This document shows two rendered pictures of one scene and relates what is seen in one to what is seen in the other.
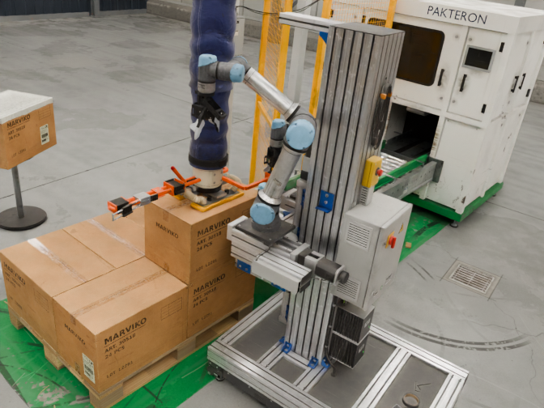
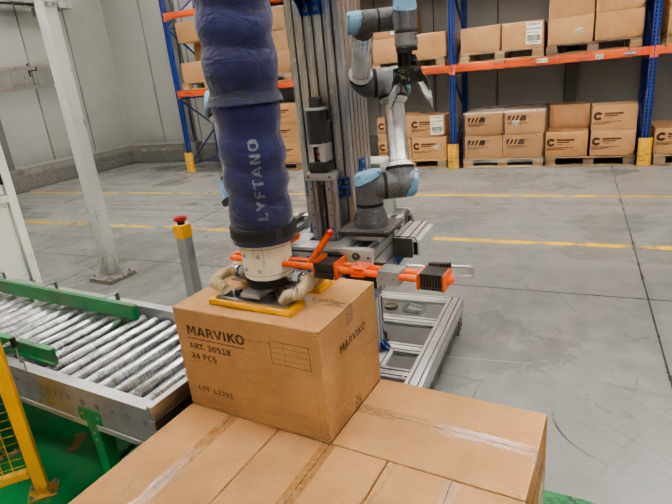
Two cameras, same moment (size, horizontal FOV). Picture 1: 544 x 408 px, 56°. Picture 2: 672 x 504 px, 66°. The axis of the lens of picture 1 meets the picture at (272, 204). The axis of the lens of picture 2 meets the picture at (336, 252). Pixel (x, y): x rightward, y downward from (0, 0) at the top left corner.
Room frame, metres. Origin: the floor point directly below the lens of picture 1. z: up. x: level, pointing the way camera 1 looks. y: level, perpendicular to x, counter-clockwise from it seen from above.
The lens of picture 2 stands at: (2.71, 2.10, 1.66)
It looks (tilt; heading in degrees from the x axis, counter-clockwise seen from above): 19 degrees down; 263
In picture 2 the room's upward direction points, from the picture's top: 6 degrees counter-clockwise
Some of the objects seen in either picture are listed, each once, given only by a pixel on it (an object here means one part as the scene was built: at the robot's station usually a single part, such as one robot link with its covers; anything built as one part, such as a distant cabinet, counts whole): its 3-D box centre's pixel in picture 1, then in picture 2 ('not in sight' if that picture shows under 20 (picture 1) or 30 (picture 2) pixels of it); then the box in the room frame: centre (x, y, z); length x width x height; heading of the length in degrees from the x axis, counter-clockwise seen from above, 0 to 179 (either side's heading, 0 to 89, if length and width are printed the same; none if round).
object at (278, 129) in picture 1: (278, 129); not in sight; (2.80, 0.01, 1.38); 0.09 x 0.08 x 0.11; 98
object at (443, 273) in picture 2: (118, 205); (433, 278); (2.26, 0.76, 1.07); 0.08 x 0.07 x 0.05; 142
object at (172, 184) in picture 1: (174, 186); (330, 266); (2.53, 0.54, 1.07); 0.10 x 0.08 x 0.06; 52
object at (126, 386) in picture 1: (136, 309); not in sight; (2.68, 0.81, 0.07); 1.20 x 1.00 x 0.14; 142
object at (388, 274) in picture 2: (142, 199); (391, 275); (2.36, 0.67, 1.07); 0.07 x 0.07 x 0.04; 52
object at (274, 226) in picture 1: (266, 216); (370, 213); (2.28, 0.02, 1.09); 0.15 x 0.15 x 0.10
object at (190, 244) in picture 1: (205, 224); (281, 343); (2.73, 0.39, 0.74); 0.60 x 0.40 x 0.40; 143
